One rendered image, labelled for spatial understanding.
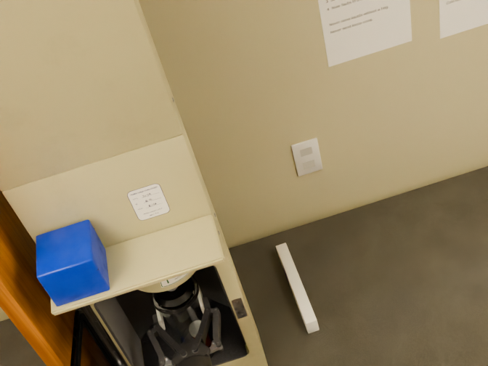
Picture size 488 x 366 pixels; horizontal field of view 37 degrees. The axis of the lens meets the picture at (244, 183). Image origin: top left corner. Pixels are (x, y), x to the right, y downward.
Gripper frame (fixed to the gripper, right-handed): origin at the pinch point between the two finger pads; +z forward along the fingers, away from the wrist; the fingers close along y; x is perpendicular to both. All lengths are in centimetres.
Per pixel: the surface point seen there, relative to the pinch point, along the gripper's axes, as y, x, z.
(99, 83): -5, -65, -7
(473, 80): -87, -4, 35
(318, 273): -34.0, 26.0, 15.6
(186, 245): -8.0, -30.7, -12.6
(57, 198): 10.2, -45.8, -6.3
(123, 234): 2.8, -32.3, -6.3
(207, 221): -12.7, -30.8, -8.5
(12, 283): 23.1, -35.1, -12.0
